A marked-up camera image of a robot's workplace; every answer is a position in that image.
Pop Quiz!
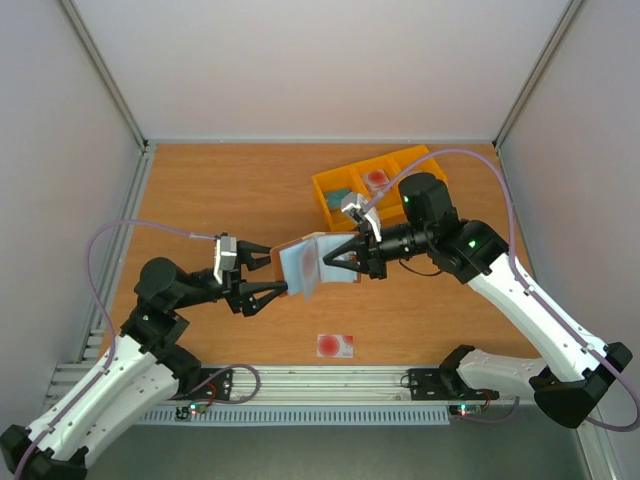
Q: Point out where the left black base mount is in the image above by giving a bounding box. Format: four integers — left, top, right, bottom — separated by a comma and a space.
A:
171, 368, 233, 402

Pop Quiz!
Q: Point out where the aluminium front rail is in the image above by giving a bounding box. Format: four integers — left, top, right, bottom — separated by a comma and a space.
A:
44, 363, 596, 406

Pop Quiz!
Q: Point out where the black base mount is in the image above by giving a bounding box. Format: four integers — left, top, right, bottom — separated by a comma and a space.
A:
400, 368, 500, 402
171, 368, 233, 402

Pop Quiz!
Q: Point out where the left circuit board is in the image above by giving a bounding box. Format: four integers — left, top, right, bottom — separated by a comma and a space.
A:
174, 403, 208, 421

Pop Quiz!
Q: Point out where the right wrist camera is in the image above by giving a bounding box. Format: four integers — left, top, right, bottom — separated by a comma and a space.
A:
340, 192, 382, 243

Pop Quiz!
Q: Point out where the teal card stack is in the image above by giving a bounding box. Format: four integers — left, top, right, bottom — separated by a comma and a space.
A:
324, 188, 351, 211

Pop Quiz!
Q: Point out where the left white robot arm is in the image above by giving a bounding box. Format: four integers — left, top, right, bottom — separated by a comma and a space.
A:
1, 234, 287, 479

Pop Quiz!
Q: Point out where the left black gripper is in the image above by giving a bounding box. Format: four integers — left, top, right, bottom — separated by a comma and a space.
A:
171, 239, 289, 315

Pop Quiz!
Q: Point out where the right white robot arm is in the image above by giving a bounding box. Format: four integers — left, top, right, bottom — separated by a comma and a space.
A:
323, 173, 633, 429

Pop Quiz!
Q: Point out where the brown leather card holder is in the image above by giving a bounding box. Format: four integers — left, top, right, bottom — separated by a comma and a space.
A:
270, 232, 360, 300

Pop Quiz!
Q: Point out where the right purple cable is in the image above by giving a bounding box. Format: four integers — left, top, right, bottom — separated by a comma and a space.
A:
364, 147, 640, 432

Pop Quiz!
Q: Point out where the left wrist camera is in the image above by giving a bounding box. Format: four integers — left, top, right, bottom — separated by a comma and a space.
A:
214, 233, 237, 284

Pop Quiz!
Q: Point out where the grey slotted cable duct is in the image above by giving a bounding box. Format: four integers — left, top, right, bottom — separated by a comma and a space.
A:
138, 404, 450, 428

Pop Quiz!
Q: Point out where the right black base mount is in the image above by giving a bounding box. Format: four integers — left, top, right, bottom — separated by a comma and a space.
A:
400, 368, 500, 402

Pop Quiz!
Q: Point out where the circuit board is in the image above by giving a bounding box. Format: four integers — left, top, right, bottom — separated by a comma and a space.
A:
449, 403, 484, 417
174, 403, 208, 421

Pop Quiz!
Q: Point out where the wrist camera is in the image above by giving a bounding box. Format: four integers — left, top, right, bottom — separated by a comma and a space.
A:
340, 192, 382, 243
214, 233, 237, 284

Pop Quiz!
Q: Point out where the red circle card stack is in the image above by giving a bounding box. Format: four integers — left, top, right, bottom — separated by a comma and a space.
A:
362, 169, 389, 195

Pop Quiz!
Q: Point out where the right circuit board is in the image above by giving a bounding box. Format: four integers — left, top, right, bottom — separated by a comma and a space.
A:
449, 403, 484, 417

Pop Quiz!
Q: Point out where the yellow three-compartment bin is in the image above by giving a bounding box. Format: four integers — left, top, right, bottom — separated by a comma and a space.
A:
312, 145, 448, 232

